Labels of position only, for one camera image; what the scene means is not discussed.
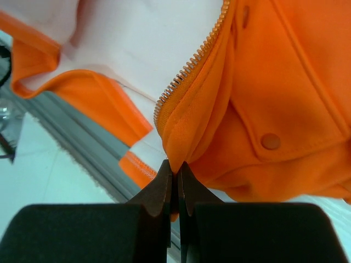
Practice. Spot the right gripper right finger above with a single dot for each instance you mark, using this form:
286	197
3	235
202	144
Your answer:
215	231

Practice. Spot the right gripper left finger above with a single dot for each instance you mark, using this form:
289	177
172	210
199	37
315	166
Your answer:
136	231

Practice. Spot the aluminium rail frame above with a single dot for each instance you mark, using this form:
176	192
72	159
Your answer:
51	153

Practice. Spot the orange zip jacket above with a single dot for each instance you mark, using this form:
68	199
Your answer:
254	95

